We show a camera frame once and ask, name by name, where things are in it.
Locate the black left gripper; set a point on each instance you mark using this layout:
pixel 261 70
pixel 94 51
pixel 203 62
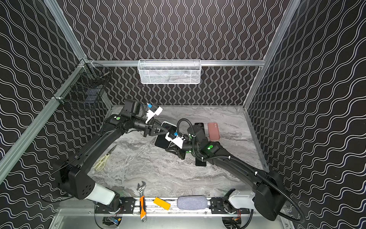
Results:
pixel 148 129

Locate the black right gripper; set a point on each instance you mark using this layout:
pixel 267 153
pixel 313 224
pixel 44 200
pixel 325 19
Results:
pixel 180 151

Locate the pink phone case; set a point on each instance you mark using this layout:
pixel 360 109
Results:
pixel 213 131

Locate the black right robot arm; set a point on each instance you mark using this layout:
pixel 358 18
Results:
pixel 270 197

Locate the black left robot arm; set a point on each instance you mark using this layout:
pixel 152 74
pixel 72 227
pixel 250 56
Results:
pixel 72 175

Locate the white mesh basket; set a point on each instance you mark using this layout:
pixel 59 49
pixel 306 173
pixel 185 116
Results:
pixel 170 71

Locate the grey fabric pouch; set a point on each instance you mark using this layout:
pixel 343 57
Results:
pixel 192 203

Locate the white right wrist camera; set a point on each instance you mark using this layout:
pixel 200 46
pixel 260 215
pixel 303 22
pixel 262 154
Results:
pixel 173 137

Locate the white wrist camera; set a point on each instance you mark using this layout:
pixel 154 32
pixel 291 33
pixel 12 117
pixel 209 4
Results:
pixel 152 111
pixel 173 137

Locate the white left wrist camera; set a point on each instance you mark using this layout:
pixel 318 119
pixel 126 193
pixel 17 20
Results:
pixel 152 111

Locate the orange handled adjustable wrench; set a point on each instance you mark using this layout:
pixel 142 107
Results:
pixel 140 189

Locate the scissors with pale handles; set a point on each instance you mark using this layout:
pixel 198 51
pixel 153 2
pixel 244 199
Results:
pixel 99 165

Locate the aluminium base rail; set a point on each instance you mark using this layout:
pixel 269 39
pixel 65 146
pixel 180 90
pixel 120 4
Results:
pixel 220 206

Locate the black wire basket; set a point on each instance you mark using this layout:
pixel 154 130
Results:
pixel 84 96

